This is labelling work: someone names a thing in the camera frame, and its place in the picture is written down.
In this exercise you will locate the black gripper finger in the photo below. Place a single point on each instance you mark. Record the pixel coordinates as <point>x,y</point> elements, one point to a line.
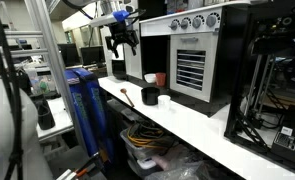
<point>133,41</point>
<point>112,46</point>

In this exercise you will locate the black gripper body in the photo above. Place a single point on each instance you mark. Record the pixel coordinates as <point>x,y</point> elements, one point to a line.
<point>122,31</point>

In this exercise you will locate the wooden spoon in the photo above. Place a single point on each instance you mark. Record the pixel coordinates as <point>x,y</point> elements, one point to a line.
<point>127,96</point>

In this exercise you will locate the red cup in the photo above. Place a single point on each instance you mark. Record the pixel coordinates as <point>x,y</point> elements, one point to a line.
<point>160,79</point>

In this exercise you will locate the black cup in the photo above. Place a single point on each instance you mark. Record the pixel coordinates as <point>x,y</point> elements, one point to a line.
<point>150,96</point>

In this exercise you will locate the small white cup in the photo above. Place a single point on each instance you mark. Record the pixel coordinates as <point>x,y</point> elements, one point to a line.
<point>164,101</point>

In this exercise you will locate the white toy fridge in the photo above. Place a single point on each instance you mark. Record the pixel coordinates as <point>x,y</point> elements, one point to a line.
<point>133,60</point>

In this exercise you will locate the black monitor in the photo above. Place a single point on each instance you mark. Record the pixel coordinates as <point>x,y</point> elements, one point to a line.
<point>92,55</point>

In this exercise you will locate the white bowl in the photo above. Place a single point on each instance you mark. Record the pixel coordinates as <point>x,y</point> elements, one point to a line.
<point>150,78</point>

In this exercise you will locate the white toy stove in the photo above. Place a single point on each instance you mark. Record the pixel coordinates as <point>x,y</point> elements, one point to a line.
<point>193,60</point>

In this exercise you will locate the clear plastic bin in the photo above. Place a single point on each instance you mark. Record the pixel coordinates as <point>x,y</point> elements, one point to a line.
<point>137,150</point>

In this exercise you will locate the pink bag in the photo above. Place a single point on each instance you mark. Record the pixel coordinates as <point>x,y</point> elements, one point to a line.
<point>172,158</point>

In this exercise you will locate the clear plastic bag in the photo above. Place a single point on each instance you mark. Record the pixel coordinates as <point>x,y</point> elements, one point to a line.
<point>180,173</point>

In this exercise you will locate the white wrist camera blue end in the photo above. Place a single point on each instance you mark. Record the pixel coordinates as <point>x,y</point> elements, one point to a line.
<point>103,20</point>

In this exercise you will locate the aluminium frame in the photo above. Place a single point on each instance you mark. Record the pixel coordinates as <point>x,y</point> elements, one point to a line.
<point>50,50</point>

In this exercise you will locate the black frame machine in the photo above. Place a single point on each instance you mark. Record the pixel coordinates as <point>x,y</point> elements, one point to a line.
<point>270,83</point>

